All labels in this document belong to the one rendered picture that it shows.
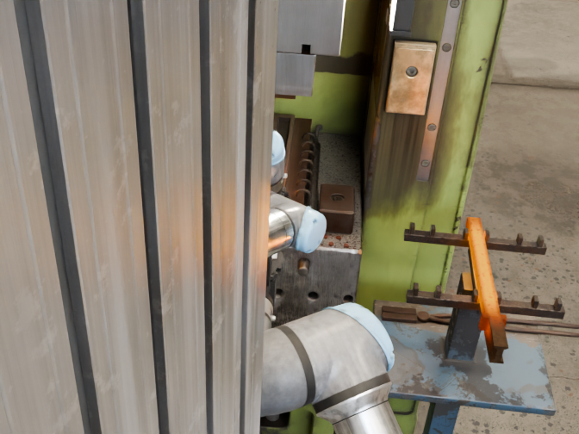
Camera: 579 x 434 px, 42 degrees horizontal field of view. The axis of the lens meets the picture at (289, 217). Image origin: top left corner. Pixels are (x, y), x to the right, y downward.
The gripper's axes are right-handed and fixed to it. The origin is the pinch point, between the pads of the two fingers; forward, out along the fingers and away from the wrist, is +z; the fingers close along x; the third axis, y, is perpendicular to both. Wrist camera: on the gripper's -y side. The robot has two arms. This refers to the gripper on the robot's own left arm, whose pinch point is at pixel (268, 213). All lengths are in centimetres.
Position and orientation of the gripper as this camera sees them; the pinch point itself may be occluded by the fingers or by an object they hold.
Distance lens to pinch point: 170.0
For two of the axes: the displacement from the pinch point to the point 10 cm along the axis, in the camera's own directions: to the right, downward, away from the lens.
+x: 10.0, 0.8, -0.3
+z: -0.1, 4.2, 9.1
